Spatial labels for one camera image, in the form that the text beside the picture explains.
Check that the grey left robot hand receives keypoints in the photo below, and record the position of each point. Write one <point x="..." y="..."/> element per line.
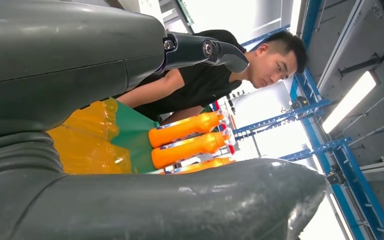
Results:
<point x="79" y="49"/>

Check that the orange detergent bottle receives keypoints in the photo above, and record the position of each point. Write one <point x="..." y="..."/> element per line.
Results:
<point x="208" y="164"/>
<point x="185" y="149"/>
<point x="185" y="127"/>

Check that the yellow taped plastic sheet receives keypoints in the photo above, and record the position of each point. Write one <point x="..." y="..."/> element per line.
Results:
<point x="86" y="142"/>

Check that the green table mat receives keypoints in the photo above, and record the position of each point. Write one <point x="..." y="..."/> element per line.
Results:
<point x="139" y="136"/>

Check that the person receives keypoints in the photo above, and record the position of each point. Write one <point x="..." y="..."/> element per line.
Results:
<point x="205" y="79"/>

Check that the blue red metal rack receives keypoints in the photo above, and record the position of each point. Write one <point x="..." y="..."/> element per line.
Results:
<point x="314" y="132"/>

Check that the ceiling light fixture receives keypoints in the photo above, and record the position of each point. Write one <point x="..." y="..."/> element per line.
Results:
<point x="349" y="101"/>

